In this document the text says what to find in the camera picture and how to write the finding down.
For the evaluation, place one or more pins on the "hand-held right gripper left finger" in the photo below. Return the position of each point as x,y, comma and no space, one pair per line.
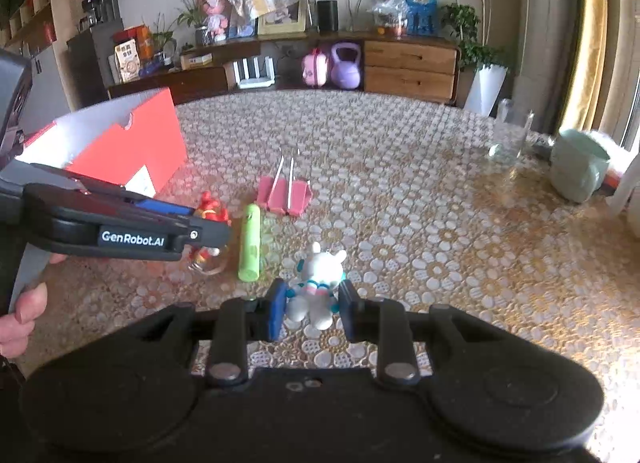
276,310

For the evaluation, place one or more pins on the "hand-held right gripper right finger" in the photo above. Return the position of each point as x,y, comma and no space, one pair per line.
348,313

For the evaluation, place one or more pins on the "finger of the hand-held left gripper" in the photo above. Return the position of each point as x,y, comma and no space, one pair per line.
215,234
160,207

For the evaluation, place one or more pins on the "white rabbit figurine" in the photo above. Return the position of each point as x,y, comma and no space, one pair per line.
320,278

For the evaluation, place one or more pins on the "red cardboard box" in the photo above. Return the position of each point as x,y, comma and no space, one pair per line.
135,143

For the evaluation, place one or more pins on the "person's left hand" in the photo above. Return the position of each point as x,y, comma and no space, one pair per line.
22,323

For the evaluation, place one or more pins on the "lime green tube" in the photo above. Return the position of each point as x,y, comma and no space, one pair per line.
250,243

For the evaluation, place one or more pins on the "pink holder with metal sticks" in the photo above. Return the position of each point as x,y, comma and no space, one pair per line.
285,195

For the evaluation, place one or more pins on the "white printed box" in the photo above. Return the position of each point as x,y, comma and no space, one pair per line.
127,63

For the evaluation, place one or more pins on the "small cardboard box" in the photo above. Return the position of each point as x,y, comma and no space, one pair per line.
196,61

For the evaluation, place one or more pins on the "black cabinet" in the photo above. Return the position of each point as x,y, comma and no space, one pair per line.
87,68

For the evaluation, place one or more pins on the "white router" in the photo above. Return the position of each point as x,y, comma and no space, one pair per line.
256,75

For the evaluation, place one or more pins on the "orange box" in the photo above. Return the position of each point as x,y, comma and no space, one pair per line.
140,40

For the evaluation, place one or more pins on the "pink toy bag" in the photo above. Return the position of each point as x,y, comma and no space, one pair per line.
315,70

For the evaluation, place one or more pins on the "small potted plant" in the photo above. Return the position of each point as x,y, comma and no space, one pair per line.
192,18

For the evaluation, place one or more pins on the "pink doll figurine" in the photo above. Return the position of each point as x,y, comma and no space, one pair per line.
216,15

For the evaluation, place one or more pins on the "black coffee machine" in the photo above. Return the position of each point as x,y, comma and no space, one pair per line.
102,5

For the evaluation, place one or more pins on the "purple kettlebell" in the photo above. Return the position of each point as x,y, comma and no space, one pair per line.
346,68

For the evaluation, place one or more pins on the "framed picture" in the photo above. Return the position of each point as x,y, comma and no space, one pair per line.
281,20

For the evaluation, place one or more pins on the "clear drinking glass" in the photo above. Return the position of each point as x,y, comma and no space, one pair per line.
510,138

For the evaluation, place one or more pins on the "black speaker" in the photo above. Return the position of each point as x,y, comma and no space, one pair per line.
327,17

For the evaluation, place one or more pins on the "wooden sideboard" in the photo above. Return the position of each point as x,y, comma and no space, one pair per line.
410,63

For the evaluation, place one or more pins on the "potted plant in white planter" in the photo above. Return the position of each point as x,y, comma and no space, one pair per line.
485,88

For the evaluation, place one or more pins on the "mint green mug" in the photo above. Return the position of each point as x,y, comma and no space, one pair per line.
580,168

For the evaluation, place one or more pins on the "clear plastic bag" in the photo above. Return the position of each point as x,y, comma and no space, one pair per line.
389,15

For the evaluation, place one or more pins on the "white kettle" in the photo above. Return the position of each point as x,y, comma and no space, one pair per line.
627,203

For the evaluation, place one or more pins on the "white plastic bag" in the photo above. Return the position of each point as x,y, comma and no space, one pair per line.
617,148

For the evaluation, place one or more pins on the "yellow curtain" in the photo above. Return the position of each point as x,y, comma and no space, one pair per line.
587,43

